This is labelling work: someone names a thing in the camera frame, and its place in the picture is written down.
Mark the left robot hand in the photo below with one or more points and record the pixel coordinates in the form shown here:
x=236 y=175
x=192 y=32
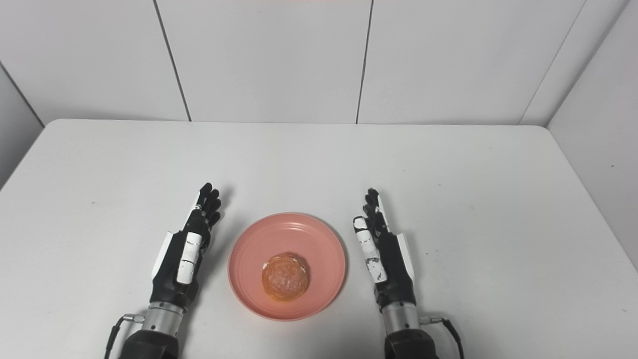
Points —
x=177 y=264

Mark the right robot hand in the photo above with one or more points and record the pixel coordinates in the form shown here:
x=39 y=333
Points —
x=389 y=264

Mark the pink plate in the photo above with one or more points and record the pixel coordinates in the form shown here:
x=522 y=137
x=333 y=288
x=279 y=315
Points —
x=286 y=266

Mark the cream puff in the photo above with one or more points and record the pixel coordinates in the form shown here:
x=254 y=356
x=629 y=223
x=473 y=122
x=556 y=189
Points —
x=285 y=276

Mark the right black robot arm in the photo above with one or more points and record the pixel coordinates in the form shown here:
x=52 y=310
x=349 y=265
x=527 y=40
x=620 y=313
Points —
x=406 y=334

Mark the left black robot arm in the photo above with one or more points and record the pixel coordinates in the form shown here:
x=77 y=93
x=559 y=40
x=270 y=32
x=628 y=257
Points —
x=152 y=334

